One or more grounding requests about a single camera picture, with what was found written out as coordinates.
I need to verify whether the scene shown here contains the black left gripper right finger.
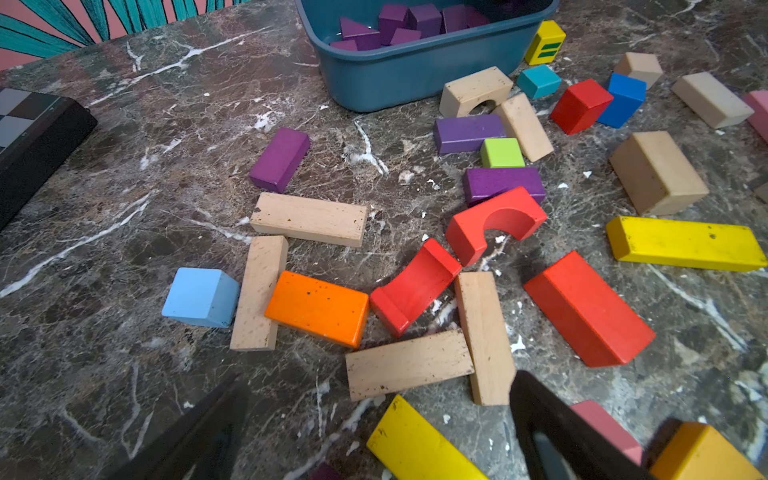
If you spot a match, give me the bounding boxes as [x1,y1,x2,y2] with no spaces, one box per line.
[509,370,653,479]

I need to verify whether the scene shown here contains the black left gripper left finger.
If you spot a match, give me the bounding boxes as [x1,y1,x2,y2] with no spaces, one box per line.
[110,374,249,479]

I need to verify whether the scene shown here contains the teal plastic storage bin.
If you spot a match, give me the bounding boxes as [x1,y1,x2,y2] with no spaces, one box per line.
[296,0,559,113]

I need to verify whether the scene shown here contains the purple cube brick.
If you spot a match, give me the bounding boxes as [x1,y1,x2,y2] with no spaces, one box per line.
[378,4,408,45]

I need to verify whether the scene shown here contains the pink small brick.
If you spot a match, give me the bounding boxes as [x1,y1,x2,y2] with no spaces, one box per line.
[571,400,643,466]

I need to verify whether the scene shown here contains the red rectangular brick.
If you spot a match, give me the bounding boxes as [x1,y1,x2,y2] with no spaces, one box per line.
[524,251,656,368]

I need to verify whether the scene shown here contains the natural wood upright plank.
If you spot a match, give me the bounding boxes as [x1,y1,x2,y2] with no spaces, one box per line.
[230,235,288,351]

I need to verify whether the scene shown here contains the orange long flat brick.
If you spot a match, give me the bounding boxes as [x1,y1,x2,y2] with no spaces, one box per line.
[650,422,765,480]

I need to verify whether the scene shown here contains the light blue cube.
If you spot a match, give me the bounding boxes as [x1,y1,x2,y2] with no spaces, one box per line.
[161,267,240,328]

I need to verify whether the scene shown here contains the natural wood front plank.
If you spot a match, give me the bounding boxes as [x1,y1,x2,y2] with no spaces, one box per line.
[345,330,475,401]

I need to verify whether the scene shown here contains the orange rectangular brick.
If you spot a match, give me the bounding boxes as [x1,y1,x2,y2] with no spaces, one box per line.
[265,271,369,349]

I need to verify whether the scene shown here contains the red curved brick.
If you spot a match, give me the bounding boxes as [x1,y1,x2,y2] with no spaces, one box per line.
[370,239,462,338]

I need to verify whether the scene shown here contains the red arch brick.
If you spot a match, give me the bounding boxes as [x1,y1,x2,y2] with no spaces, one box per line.
[445,187,548,267]

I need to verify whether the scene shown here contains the yellow tilted long brick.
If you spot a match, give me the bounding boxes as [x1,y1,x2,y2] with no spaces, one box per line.
[606,216,767,272]

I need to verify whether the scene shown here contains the long natural wood brick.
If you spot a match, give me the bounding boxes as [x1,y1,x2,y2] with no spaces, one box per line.
[250,192,369,248]

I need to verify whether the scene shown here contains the purple long brick lower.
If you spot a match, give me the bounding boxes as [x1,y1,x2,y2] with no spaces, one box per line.
[463,167,546,207]

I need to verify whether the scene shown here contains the purple long brick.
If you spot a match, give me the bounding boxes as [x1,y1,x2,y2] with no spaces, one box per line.
[434,115,506,155]
[463,167,546,207]

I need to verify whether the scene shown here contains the purple rectangular brick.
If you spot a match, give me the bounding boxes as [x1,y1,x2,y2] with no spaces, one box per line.
[249,128,310,194]

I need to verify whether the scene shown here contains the natural wood block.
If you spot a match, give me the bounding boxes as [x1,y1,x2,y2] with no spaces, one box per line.
[610,131,709,215]

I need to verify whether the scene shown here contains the lime green cube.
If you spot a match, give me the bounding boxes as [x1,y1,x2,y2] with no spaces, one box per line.
[480,138,525,169]

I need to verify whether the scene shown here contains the natural wood plank brick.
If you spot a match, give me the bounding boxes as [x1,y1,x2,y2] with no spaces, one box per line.
[493,94,554,162]

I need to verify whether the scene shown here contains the red cube brick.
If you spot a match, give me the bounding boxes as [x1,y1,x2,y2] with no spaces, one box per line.
[550,79,614,135]

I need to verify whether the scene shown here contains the black white chessboard box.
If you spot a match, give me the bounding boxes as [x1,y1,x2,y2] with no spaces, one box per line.
[1,87,97,226]

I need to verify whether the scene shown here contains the blue cube brick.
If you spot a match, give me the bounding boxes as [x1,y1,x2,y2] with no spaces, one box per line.
[597,73,647,128]

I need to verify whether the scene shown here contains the natural wood arch brick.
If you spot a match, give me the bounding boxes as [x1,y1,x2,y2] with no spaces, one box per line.
[439,66,514,118]

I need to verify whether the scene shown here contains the teal small brick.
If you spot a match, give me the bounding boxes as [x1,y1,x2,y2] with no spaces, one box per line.
[517,64,562,100]

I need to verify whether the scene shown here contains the natural wood small cube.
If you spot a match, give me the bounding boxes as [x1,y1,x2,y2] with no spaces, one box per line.
[613,52,663,90]

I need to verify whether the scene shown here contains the pink right brick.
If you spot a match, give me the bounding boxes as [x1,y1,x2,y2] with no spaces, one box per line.
[742,90,768,143]

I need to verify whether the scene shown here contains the yellow cube green stripes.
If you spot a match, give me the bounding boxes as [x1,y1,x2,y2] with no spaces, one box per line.
[525,20,566,66]

